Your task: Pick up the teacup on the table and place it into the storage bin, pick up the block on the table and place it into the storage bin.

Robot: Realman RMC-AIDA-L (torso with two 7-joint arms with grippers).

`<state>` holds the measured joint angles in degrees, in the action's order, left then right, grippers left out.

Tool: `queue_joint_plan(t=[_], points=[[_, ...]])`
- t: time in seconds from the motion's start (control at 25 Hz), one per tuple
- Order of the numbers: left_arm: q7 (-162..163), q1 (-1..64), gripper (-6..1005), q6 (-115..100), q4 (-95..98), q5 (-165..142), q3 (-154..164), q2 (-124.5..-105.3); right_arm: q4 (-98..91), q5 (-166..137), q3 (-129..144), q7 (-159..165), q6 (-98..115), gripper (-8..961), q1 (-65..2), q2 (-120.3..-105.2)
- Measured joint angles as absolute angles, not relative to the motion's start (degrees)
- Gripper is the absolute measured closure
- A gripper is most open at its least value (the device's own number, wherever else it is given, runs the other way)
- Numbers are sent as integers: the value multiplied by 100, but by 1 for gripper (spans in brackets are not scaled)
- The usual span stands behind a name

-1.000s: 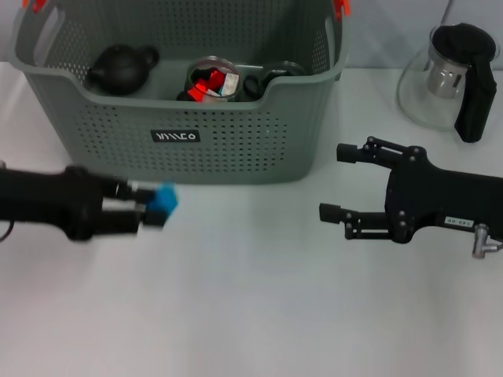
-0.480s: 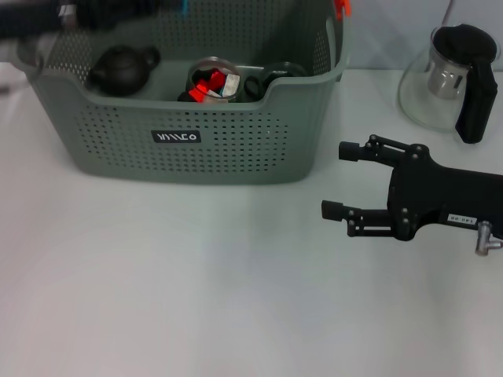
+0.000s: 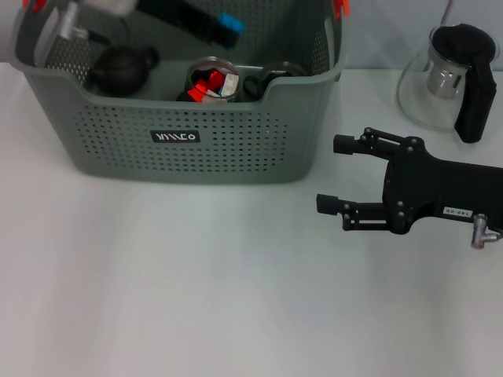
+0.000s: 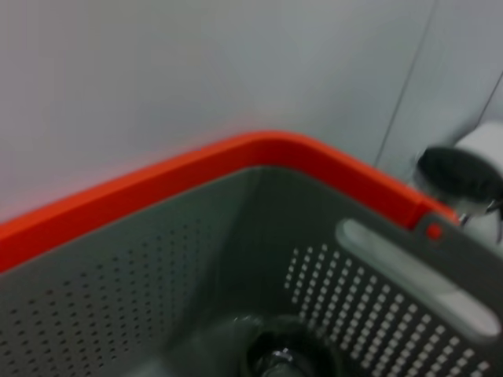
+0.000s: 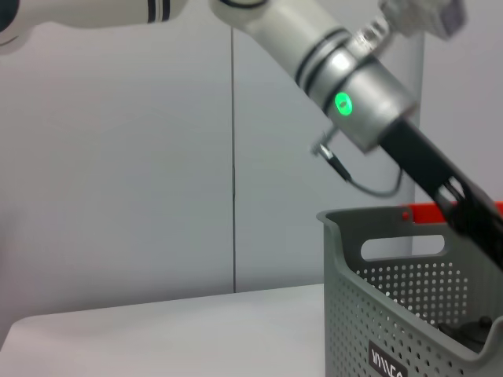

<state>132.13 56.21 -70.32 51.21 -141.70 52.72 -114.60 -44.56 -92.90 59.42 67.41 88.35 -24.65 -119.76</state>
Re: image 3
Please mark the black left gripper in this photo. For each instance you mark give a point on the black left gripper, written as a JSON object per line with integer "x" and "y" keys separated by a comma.
{"x": 173, "y": 13}

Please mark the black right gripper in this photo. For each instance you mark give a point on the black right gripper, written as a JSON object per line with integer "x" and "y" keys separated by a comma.
{"x": 444, "y": 192}

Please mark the blue square brick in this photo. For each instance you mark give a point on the blue square brick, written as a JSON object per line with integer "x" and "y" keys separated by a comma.
{"x": 232, "y": 23}

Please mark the dark red curved brick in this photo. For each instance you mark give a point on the dark red curved brick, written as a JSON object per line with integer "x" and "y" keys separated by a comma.
{"x": 215, "y": 76}

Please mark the white translucent brick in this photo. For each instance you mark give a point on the white translucent brick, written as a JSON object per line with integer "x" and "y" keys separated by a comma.
{"x": 230, "y": 84}

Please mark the large red slope brick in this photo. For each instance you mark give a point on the large red slope brick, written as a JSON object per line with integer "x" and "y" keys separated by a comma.
{"x": 198, "y": 91}

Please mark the grey perforated storage bin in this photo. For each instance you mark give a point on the grey perforated storage bin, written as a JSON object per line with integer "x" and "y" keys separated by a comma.
{"x": 157, "y": 157}

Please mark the black clay teapot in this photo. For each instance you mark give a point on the black clay teapot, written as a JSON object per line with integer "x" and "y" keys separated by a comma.
{"x": 118, "y": 72}

